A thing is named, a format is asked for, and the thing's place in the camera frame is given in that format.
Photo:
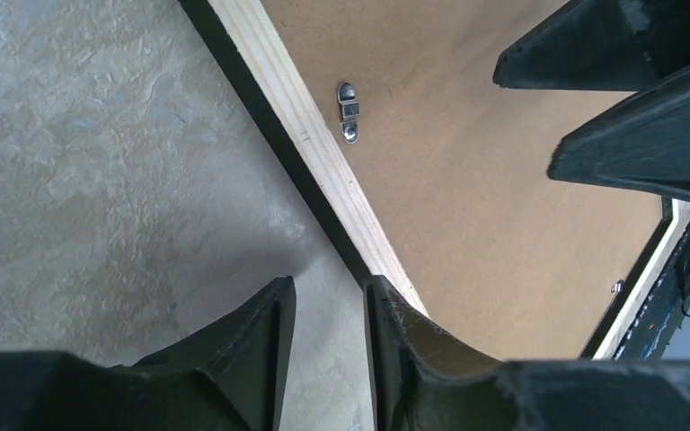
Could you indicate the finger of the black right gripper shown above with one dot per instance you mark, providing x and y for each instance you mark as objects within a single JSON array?
[
  {"x": 600, "y": 45},
  {"x": 641, "y": 143}
]

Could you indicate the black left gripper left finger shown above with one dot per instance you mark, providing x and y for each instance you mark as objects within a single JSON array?
[{"x": 230, "y": 375}]

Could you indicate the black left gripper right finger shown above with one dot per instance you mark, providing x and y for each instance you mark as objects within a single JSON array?
[{"x": 423, "y": 378}]

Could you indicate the brown frame backing board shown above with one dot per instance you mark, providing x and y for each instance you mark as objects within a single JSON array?
[{"x": 509, "y": 261}]

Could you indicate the black wooden picture frame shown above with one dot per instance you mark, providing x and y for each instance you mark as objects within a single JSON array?
[{"x": 247, "y": 46}]

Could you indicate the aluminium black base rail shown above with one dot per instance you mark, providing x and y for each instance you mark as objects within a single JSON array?
[{"x": 663, "y": 310}]

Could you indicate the metal frame turn clip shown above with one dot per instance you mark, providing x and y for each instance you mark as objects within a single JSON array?
[{"x": 348, "y": 101}]

